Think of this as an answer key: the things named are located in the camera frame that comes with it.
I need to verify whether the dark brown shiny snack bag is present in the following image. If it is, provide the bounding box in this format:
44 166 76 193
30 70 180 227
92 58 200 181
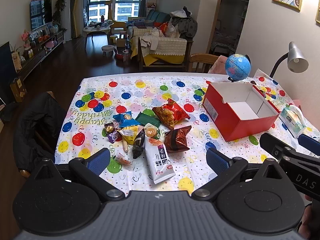
164 125 192 154

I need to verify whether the black jacket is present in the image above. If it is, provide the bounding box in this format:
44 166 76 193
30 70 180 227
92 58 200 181
13 91 68 173

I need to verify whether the grey desk lamp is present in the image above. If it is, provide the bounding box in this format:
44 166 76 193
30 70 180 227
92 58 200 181
269 41 309 79

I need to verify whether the clear round cookie packet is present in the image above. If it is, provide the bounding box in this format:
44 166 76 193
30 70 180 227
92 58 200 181
144 123 160 140

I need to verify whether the printed paper bag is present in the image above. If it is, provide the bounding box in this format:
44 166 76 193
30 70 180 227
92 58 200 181
10 51 23 72

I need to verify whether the blue snack packet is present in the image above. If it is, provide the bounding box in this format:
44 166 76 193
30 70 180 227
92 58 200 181
112 110 142 128

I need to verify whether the green houseplant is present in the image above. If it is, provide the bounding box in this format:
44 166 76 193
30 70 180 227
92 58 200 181
52 0 67 25

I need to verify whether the pink toy kettle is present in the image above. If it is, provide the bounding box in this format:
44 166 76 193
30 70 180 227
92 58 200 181
45 36 57 49

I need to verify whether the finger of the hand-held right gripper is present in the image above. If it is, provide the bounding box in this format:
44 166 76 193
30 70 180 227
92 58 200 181
259 133 296 161
298 133 320 156

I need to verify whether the yellow wooden chair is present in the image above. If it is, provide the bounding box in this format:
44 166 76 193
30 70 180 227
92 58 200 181
105 1 127 34

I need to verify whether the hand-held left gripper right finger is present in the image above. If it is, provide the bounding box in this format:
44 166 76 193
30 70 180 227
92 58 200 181
191 147 285 201

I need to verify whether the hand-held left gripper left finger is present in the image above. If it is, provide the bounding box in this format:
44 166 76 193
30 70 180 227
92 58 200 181
31 148 124 202

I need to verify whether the dark wooden television cabinet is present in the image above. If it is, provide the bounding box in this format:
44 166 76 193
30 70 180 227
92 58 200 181
15 29 66 80

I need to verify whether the white tower air conditioner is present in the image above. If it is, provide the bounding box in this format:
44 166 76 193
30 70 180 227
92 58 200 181
61 0 73 42

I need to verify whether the red cardboard box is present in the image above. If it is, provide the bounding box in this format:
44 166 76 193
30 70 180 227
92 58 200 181
202 81 281 142

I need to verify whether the blue globe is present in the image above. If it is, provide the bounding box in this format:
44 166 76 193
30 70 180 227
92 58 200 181
224 54 252 83

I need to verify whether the red snack bag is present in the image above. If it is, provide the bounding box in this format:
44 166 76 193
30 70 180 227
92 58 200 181
152 98 191 130

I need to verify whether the yellow snack packet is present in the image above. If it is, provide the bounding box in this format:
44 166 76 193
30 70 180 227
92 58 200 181
118 125 139 145

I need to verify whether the television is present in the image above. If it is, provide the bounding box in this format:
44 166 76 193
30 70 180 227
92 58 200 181
30 0 52 32

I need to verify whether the pile of clothes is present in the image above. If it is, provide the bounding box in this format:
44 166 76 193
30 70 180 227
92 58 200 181
169 6 198 39

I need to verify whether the black appliance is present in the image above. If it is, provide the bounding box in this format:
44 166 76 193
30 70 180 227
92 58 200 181
0 41 18 105

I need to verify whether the person's right hand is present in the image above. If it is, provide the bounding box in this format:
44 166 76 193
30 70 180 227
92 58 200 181
297 199 320 240

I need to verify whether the grey round stool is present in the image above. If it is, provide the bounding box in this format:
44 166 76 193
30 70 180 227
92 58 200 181
101 44 115 58

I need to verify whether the green snack packet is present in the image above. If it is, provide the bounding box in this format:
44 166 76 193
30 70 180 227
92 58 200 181
135 111 162 128

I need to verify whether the purple candy packet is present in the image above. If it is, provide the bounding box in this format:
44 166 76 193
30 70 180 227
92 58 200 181
107 130 121 143

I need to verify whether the balloon print tablecloth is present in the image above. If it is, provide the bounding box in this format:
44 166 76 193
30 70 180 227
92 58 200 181
54 73 320 196

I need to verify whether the round coffee table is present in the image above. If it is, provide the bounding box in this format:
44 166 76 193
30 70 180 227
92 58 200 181
82 20 114 49

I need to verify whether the brown paper bag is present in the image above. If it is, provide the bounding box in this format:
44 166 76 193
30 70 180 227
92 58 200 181
10 77 27 103

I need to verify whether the black snack packet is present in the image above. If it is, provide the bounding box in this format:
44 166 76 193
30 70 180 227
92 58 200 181
132 129 146 159

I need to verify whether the pink cloth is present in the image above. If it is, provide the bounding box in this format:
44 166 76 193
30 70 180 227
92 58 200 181
207 55 229 75

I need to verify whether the floral tissue pack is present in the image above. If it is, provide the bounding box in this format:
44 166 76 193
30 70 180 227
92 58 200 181
279 104 307 138

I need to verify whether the long white snack packet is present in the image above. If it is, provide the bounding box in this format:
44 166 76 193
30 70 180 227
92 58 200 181
144 136 175 185

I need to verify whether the window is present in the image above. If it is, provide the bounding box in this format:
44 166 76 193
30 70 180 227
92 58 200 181
85 0 142 22

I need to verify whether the small orange snack packet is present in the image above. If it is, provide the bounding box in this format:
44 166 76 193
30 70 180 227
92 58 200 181
114 153 133 171

